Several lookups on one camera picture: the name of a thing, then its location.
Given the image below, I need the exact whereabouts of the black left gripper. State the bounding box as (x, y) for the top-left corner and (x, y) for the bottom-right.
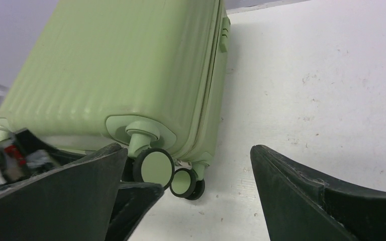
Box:
(0, 129), (86, 191)

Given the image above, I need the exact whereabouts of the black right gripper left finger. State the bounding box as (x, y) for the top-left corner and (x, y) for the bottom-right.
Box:
(0, 144), (127, 240)

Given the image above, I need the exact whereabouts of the front black suitcase wheel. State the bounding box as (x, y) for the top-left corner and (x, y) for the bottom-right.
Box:
(169, 168), (206, 201)

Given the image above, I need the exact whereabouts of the green suitcase with blue lining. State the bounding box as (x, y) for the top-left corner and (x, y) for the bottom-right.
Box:
(0, 1), (230, 178)

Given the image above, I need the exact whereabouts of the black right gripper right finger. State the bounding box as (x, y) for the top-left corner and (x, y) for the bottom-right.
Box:
(250, 145), (386, 240)

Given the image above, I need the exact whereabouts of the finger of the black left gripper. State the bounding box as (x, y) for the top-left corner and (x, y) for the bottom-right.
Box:
(105, 182), (164, 240)

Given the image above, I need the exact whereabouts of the far left suitcase wheel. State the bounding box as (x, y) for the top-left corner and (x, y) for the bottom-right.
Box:
(121, 148), (175, 189)

